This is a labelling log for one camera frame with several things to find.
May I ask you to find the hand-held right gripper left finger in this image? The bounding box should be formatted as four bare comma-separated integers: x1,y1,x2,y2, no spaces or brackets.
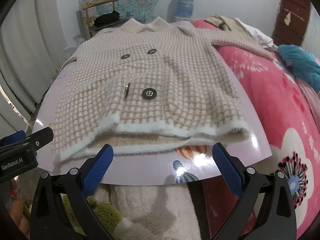
30,144,114,240

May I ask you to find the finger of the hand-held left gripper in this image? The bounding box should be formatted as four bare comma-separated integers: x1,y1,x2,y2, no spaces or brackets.
0,127,54,153

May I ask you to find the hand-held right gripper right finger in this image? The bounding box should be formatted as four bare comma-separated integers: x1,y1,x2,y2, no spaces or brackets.
212,142,297,240

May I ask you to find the beige white checked coat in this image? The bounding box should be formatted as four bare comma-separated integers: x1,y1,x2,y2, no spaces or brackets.
50,17,278,163

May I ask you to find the pink printed glossy mat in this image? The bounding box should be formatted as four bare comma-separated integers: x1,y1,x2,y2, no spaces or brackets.
32,20,273,185

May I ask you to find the white green fluffy blanket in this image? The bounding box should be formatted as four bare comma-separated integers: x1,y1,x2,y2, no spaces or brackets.
60,180,203,240

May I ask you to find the white curtain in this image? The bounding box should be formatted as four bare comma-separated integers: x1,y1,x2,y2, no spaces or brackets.
0,0,83,130

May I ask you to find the pink floral blanket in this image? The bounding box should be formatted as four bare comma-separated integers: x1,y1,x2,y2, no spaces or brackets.
191,19,320,240

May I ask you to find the wooden chair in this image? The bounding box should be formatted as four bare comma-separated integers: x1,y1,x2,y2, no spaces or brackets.
82,0,128,37

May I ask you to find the teal cloth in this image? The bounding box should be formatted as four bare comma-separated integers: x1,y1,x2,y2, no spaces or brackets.
277,44,320,92

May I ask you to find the black bag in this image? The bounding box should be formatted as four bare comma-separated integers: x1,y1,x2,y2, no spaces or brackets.
94,10,121,27

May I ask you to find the white cloth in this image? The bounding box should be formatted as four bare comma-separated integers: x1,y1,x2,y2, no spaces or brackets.
235,18,278,48

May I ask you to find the blue water bottle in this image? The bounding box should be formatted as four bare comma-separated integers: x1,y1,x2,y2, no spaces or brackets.
176,0,196,18

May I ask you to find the brown door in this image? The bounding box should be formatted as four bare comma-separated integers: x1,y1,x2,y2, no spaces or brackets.
272,0,312,47

